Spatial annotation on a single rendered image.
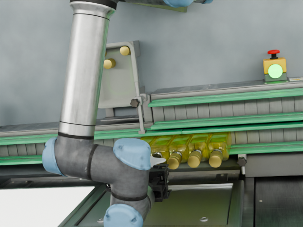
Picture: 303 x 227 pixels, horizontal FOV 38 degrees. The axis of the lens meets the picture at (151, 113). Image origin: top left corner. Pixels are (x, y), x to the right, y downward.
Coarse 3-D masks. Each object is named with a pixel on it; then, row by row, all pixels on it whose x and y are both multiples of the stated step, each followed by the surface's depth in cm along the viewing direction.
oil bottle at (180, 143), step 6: (174, 138) 138; (180, 138) 137; (186, 138) 136; (174, 144) 131; (180, 144) 130; (186, 144) 130; (174, 150) 128; (180, 150) 128; (186, 150) 129; (186, 156) 129; (186, 162) 130
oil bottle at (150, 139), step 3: (141, 138) 143; (144, 138) 142; (147, 138) 142; (150, 138) 141; (153, 138) 141; (156, 138) 143; (147, 141) 138; (150, 141) 137; (153, 141) 139; (150, 144) 135
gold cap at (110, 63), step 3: (105, 60) 156; (108, 60) 156; (111, 60) 157; (114, 60) 159; (105, 63) 157; (108, 63) 156; (111, 63) 156; (114, 63) 159; (105, 66) 157; (108, 66) 157; (111, 66) 156; (114, 66) 160
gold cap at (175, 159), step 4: (172, 156) 123; (176, 156) 123; (180, 156) 125; (168, 160) 122; (172, 160) 121; (176, 160) 121; (180, 160) 124; (172, 164) 122; (176, 164) 121; (172, 168) 122
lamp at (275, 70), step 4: (272, 64) 142; (276, 64) 141; (268, 68) 143; (272, 68) 140; (276, 68) 140; (280, 68) 140; (268, 72) 142; (272, 72) 140; (276, 72) 140; (280, 72) 140; (272, 76) 141; (276, 76) 141
